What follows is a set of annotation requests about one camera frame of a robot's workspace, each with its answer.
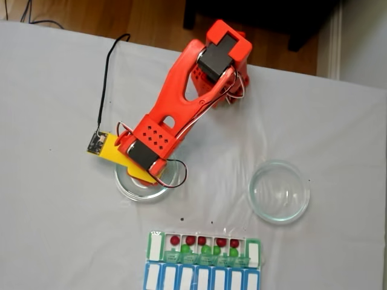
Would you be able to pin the red round pill ball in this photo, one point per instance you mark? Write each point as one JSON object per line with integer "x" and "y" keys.
{"x": 201, "y": 240}
{"x": 190, "y": 240}
{"x": 174, "y": 240}
{"x": 221, "y": 241}
{"x": 234, "y": 243}

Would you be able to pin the green round pill ball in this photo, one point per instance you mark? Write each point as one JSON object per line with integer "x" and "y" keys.
{"x": 186, "y": 249}
{"x": 216, "y": 249}
{"x": 206, "y": 249}
{"x": 232, "y": 252}

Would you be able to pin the weekly pill organizer box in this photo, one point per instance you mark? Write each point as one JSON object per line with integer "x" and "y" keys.
{"x": 199, "y": 272}

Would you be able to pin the clear glass bowl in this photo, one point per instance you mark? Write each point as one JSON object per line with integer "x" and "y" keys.
{"x": 133, "y": 194}
{"x": 278, "y": 217}

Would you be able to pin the white table cloth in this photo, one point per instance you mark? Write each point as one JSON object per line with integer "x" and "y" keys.
{"x": 60, "y": 90}

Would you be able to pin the black furniture piece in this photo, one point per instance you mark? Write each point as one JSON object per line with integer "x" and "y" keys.
{"x": 287, "y": 12}

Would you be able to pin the black camera circuit board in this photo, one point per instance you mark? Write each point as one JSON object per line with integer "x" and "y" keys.
{"x": 96, "y": 142}

